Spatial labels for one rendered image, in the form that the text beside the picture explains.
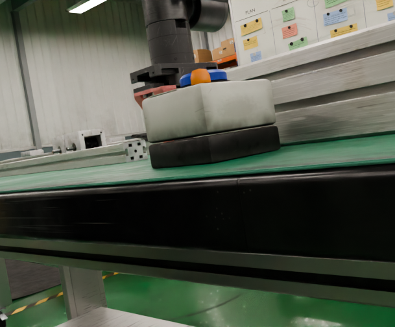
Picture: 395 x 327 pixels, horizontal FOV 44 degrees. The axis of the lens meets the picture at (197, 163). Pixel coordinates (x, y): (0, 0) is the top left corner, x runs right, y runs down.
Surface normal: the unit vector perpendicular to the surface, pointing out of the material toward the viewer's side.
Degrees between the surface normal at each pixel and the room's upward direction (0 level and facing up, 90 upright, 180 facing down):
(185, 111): 90
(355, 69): 90
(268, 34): 90
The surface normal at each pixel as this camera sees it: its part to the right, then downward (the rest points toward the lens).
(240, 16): -0.68, 0.14
